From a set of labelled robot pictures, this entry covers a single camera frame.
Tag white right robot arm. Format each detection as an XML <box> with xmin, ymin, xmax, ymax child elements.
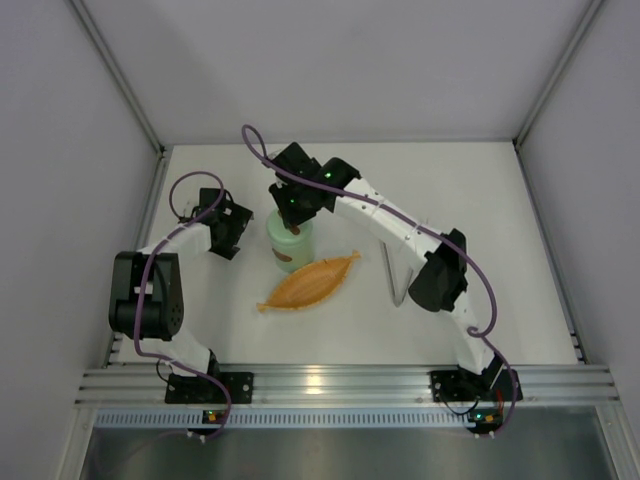
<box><xmin>265</xmin><ymin>143</ymin><xmax>504</xmax><ymax>394</ymax></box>

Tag aluminium mounting rail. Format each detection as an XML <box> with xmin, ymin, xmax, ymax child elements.
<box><xmin>75</xmin><ymin>364</ymin><xmax>620</xmax><ymax>408</ymax></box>

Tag metal tongs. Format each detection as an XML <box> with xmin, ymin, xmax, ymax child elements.
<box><xmin>380</xmin><ymin>218</ymin><xmax>435</xmax><ymax>307</ymax></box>

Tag green container lid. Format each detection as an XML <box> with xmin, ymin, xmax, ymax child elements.
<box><xmin>266</xmin><ymin>210</ymin><xmax>313</xmax><ymax>247</ymax></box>

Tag slotted cable duct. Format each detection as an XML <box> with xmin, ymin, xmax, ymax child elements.
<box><xmin>94</xmin><ymin>407</ymin><xmax>489</xmax><ymax>430</ymax></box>

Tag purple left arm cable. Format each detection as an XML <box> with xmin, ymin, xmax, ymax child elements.
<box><xmin>134</xmin><ymin>170</ymin><xmax>234</xmax><ymax>441</ymax></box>

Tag aluminium frame post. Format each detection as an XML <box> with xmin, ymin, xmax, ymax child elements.
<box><xmin>514</xmin><ymin>0</ymin><xmax>606</xmax><ymax>149</ymax></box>
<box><xmin>66</xmin><ymin>0</ymin><xmax>166</xmax><ymax>158</ymax></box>

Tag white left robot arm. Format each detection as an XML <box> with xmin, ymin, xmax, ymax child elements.
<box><xmin>108</xmin><ymin>188</ymin><xmax>254</xmax><ymax>405</ymax></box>

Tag green cylindrical container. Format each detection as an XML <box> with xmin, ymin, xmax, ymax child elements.
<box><xmin>269</xmin><ymin>234</ymin><xmax>315</xmax><ymax>273</ymax></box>

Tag right aluminium frame post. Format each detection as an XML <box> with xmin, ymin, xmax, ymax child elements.
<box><xmin>514</xmin><ymin>0</ymin><xmax>606</xmax><ymax>149</ymax></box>

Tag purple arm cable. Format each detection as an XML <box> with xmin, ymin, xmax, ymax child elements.
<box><xmin>134</xmin><ymin>170</ymin><xmax>234</xmax><ymax>441</ymax></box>
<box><xmin>241</xmin><ymin>124</ymin><xmax>519</xmax><ymax>436</ymax></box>

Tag black right base bracket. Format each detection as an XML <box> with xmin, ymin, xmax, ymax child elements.
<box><xmin>429</xmin><ymin>369</ymin><xmax>523</xmax><ymax>404</ymax></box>

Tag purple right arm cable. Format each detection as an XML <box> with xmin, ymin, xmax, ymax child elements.
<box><xmin>241</xmin><ymin>124</ymin><xmax>519</xmax><ymax>436</ymax></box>

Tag black base bracket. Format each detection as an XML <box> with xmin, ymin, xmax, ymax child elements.
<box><xmin>164</xmin><ymin>372</ymin><xmax>254</xmax><ymax>405</ymax></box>
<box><xmin>429</xmin><ymin>369</ymin><xmax>523</xmax><ymax>404</ymax></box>

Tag black left base bracket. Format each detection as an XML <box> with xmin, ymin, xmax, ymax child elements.
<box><xmin>164</xmin><ymin>372</ymin><xmax>254</xmax><ymax>405</ymax></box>

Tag woven fish-shaped basket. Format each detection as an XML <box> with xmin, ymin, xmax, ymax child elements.
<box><xmin>256</xmin><ymin>250</ymin><xmax>361</xmax><ymax>313</ymax></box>

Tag left aluminium frame post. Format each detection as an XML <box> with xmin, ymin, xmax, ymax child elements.
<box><xmin>66</xmin><ymin>0</ymin><xmax>166</xmax><ymax>158</ymax></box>

